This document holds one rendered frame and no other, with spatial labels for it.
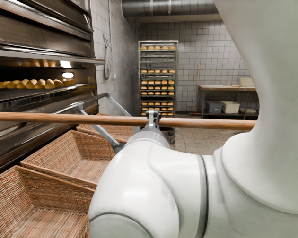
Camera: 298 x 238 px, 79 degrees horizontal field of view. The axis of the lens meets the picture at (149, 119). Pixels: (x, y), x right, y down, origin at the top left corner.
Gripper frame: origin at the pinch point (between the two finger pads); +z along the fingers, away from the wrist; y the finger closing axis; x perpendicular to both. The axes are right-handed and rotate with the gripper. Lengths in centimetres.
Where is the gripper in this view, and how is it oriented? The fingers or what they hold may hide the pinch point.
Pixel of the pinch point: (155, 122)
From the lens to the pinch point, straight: 55.8
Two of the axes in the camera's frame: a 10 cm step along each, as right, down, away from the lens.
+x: 9.9, 0.3, -1.0
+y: 0.0, 9.7, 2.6
